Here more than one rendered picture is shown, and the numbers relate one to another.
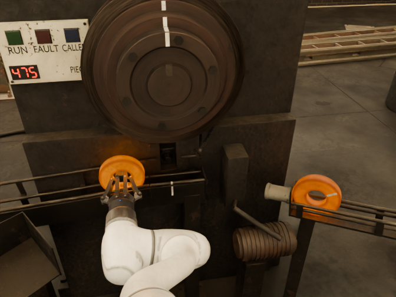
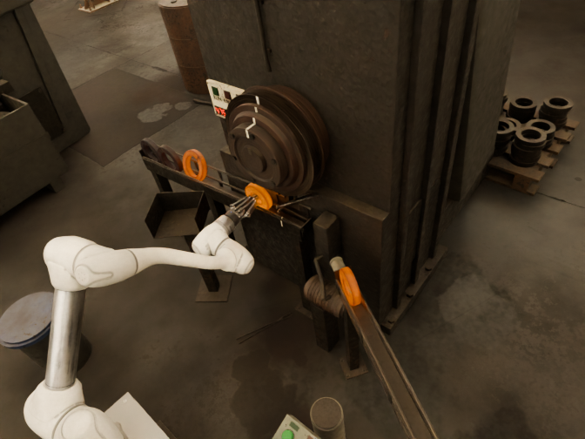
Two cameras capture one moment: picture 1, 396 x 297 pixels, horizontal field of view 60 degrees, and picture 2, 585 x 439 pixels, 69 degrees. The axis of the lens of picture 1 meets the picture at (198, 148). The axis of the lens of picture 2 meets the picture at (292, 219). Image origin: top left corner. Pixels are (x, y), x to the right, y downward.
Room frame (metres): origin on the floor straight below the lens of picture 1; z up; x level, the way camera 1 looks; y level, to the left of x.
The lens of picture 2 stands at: (0.19, -1.13, 2.11)
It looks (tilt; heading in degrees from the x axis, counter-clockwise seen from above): 45 degrees down; 56
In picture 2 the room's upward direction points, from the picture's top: 10 degrees counter-clockwise
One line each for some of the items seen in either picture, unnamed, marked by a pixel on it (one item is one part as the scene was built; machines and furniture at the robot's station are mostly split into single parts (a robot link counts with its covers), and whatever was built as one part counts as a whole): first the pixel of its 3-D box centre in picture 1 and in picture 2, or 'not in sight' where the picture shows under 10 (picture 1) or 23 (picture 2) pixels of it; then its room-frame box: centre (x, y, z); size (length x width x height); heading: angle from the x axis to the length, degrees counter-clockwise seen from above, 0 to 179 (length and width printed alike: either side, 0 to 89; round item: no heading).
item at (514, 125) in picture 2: not in sight; (479, 115); (2.95, 0.24, 0.22); 1.20 x 0.81 x 0.44; 98
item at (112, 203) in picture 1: (121, 204); (235, 214); (0.79, 0.23, 0.76); 0.09 x 0.08 x 0.07; 10
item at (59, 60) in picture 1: (48, 52); (231, 104); (1.03, 0.45, 1.15); 0.26 x 0.02 x 0.18; 100
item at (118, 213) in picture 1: (121, 222); (225, 225); (0.72, 0.22, 0.75); 0.09 x 0.06 x 0.09; 100
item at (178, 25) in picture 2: not in sight; (199, 41); (2.16, 2.95, 0.45); 0.59 x 0.59 x 0.89
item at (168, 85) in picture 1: (168, 82); (256, 157); (0.88, 0.08, 1.11); 0.28 x 0.06 x 0.28; 100
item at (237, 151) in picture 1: (233, 175); (327, 237); (1.03, -0.13, 0.68); 0.11 x 0.08 x 0.24; 10
